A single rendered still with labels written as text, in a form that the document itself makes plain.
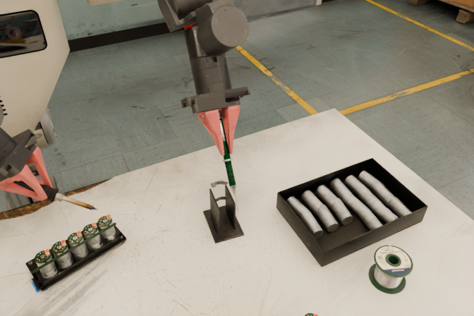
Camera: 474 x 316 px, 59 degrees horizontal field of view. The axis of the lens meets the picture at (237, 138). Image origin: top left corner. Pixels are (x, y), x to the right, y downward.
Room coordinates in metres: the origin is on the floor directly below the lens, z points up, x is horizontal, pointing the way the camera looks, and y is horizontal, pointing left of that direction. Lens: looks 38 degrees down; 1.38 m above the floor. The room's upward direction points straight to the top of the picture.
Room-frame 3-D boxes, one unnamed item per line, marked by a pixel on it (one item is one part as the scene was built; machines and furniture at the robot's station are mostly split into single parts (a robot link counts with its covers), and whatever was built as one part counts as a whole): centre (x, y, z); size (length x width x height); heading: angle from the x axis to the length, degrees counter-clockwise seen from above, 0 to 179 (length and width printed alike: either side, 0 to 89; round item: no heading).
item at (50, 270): (0.42, 0.32, 0.79); 0.02 x 0.02 x 0.05
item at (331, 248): (0.57, -0.22, 0.77); 0.24 x 0.16 x 0.04; 116
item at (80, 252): (0.46, 0.28, 0.79); 0.02 x 0.02 x 0.05
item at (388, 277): (0.42, -0.26, 0.78); 0.06 x 0.06 x 0.05
